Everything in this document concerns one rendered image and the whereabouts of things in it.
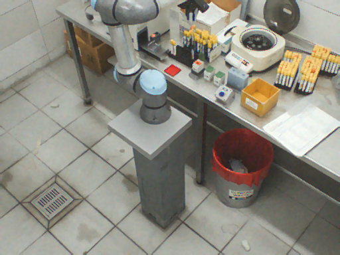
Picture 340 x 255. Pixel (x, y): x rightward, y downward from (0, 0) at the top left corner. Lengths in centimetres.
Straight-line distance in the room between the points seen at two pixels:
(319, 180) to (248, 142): 47
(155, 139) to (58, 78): 194
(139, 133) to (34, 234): 117
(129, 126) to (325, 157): 90
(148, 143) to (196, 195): 100
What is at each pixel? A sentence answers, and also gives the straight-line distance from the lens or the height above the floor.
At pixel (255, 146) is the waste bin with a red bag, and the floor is 35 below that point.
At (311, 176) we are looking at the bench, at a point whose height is 27.
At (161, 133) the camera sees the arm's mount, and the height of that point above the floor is 92.
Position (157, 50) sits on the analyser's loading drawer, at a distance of 242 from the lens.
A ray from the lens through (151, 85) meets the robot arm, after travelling 188.
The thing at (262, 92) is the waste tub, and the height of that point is 90.
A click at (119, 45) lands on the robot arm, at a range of 184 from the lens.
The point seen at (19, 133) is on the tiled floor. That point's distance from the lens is 342.
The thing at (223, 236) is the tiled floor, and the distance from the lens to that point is 273.
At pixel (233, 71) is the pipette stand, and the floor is 97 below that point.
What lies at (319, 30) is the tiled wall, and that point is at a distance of 249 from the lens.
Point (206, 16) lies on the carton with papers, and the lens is 263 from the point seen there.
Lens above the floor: 243
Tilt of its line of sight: 49 degrees down
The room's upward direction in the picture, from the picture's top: 2 degrees counter-clockwise
